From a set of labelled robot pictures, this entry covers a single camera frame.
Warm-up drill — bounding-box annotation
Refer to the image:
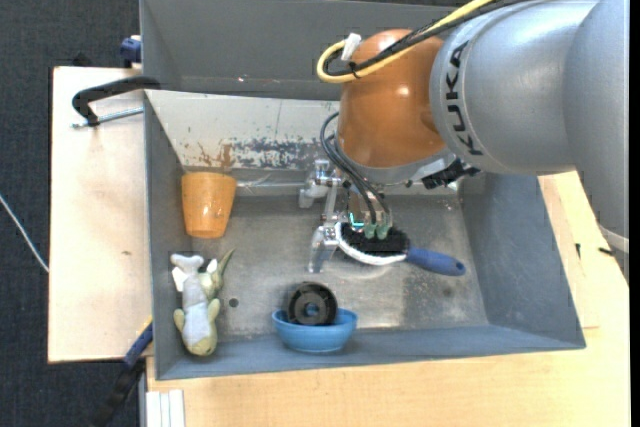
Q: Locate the white and green toy animal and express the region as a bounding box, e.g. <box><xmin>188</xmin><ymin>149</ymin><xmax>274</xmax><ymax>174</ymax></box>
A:
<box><xmin>169</xmin><ymin>248</ymin><xmax>236</xmax><ymax>357</ymax></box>

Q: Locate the orange plastic cup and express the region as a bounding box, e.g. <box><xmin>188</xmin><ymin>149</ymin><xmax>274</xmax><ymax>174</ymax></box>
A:
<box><xmin>180</xmin><ymin>171</ymin><xmax>238</xmax><ymax>240</ymax></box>

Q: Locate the grey metal bin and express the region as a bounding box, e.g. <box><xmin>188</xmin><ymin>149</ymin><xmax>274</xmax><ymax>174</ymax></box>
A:
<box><xmin>138</xmin><ymin>0</ymin><xmax>587</xmax><ymax>381</ymax></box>

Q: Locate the blue-handled white brush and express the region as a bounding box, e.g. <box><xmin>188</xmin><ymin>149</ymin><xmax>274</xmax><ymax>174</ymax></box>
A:
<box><xmin>337</xmin><ymin>220</ymin><xmax>467</xmax><ymax>277</ymax></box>

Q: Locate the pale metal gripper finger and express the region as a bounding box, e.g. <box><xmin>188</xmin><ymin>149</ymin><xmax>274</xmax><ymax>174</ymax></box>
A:
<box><xmin>307</xmin><ymin>223</ymin><xmax>344</xmax><ymax>274</ymax></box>
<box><xmin>298</xmin><ymin>158</ymin><xmax>349</xmax><ymax>210</ymax></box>

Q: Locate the blue bowl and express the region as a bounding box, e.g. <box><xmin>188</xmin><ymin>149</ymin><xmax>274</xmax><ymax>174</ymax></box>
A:
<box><xmin>271</xmin><ymin>307</ymin><xmax>359</xmax><ymax>355</ymax></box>

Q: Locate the black round wheel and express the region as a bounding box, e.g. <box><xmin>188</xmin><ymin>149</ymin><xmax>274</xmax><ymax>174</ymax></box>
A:
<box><xmin>286</xmin><ymin>281</ymin><xmax>340</xmax><ymax>327</ymax></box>

